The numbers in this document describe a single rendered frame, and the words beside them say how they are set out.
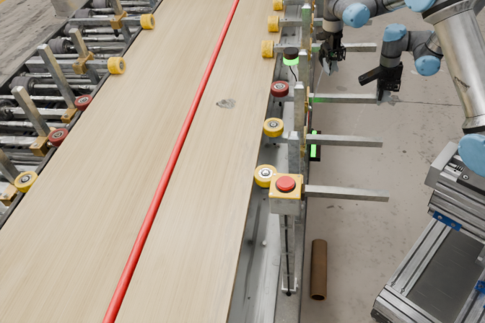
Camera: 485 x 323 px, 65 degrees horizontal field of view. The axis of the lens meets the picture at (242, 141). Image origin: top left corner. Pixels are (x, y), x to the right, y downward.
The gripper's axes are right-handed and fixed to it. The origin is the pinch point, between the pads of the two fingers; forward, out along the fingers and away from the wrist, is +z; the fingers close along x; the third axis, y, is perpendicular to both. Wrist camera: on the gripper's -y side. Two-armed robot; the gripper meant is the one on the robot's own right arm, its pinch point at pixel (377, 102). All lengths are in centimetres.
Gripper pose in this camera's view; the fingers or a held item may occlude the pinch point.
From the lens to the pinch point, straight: 173.6
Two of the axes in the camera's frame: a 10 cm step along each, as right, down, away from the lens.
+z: 1.1, 7.1, 6.9
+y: 9.8, 0.4, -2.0
